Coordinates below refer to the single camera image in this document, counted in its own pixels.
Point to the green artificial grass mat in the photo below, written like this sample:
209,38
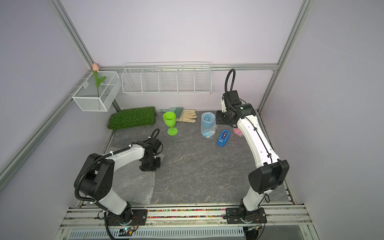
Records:
131,118

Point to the beige cloth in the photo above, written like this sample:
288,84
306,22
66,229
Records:
188,116

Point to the small white wire basket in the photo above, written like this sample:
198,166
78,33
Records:
86,96

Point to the bubble wrap sheet stack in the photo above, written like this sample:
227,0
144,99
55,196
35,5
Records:
129,182

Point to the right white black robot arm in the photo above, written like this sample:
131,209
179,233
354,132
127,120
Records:
270,170

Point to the green plastic wine glass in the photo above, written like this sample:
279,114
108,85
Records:
170,120

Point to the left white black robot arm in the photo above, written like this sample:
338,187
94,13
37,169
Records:
94,183

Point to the blue tape dispenser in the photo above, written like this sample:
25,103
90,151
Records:
224,137

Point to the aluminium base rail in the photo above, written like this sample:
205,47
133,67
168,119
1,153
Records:
191,221

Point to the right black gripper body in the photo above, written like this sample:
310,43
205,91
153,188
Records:
223,118

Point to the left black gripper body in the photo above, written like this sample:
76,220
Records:
151,164

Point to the artificial pink tulip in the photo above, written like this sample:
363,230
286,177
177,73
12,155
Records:
98,80

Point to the long white wire shelf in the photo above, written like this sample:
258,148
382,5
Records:
161,78

